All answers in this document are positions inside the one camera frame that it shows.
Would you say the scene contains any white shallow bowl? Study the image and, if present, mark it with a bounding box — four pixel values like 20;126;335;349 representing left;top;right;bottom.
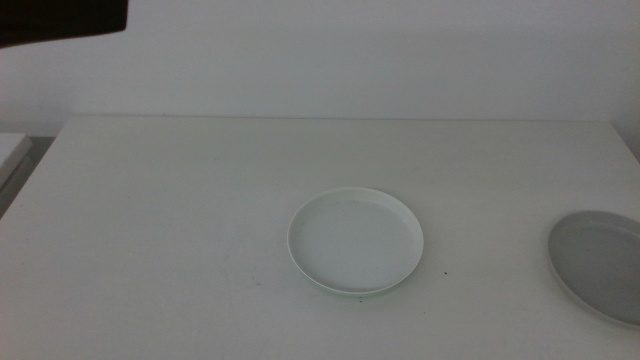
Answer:
286;186;426;297

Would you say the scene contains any grey shallow bowl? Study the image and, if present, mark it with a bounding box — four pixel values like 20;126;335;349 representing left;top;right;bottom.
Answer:
546;210;640;330

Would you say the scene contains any white side furniture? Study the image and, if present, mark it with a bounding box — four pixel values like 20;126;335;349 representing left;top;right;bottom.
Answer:
0;132;33;189

